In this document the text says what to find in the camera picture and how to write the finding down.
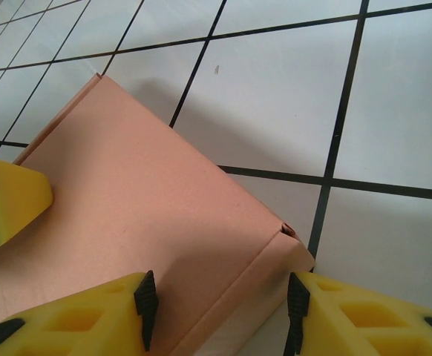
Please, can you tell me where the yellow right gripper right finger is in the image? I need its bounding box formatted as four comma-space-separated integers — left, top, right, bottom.
284, 271, 432, 356

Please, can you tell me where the pink paper box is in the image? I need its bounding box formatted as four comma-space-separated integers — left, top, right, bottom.
0, 73, 316, 356

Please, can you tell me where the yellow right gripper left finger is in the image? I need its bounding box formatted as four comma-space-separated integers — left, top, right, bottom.
0, 270, 160, 356

